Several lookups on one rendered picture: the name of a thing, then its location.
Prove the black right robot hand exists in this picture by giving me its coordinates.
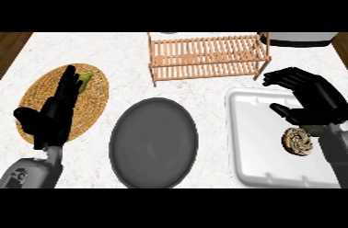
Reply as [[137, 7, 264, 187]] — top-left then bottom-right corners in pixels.
[[261, 66, 348, 128]]

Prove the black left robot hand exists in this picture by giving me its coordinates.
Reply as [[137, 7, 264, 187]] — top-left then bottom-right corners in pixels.
[[12, 64, 86, 151]]

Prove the brown swirl cupcake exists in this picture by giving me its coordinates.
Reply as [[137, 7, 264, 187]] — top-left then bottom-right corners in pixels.
[[282, 127, 316, 157]]

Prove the white rectangular tray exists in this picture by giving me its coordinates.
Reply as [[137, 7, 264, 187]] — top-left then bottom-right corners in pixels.
[[224, 86, 348, 189]]

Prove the wooden tiered shelf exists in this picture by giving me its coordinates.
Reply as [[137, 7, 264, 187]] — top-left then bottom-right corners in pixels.
[[146, 31, 275, 88]]

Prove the round wicker placemat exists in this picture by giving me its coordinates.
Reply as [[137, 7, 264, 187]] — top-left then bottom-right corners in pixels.
[[15, 63, 112, 145]]

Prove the green vegetable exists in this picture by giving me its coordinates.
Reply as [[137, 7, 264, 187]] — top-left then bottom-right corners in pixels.
[[78, 72, 98, 95]]

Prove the white and black appliance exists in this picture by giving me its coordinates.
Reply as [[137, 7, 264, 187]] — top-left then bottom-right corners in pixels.
[[257, 31, 340, 48]]

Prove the dark grey round plate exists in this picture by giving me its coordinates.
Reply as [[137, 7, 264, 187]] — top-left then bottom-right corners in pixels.
[[109, 97, 201, 189]]

